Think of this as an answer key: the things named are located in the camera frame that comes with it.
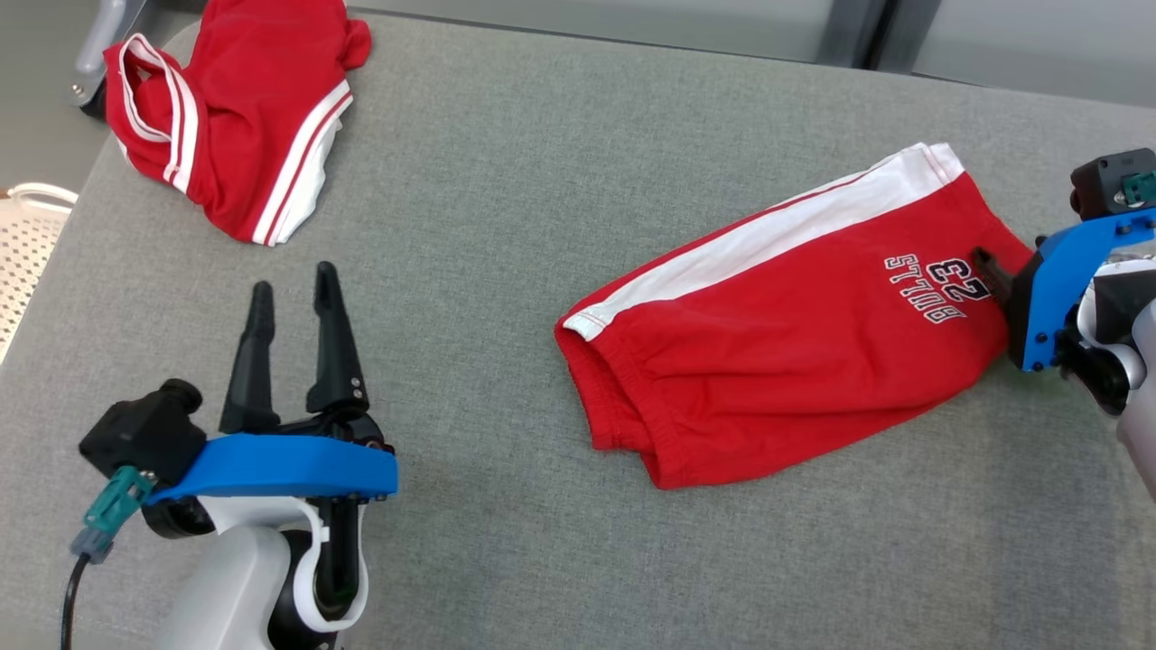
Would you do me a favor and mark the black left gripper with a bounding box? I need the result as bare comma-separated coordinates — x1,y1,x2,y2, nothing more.
219,261,395,617

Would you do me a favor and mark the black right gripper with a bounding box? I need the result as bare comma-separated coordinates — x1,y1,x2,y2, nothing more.
970,247,1156,418

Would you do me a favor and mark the red shorts white side stripe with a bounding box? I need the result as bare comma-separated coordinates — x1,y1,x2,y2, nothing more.
555,141,1036,491

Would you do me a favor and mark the red basketball jersey white trim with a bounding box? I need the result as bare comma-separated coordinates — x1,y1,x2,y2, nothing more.
103,0,374,247

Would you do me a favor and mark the white perforated laundry basket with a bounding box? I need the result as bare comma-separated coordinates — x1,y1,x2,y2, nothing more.
0,182,81,364

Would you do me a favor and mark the grey metal cart leg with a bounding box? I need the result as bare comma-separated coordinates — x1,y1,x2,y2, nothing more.
72,0,151,102

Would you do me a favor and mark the blue right camera bracket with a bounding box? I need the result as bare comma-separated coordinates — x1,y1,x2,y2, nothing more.
1008,207,1156,374

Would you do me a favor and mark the right camera cable teal plug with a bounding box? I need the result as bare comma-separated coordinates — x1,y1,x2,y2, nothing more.
1114,169,1156,211

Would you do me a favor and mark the camera cable teal plug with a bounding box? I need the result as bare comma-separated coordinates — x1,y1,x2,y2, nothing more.
1114,169,1156,211
60,464,156,650

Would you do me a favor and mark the left camera cable teal plug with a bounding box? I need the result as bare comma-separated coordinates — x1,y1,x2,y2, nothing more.
60,464,156,650

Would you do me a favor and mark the grey partition post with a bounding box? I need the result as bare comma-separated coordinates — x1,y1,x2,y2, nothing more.
816,0,941,74

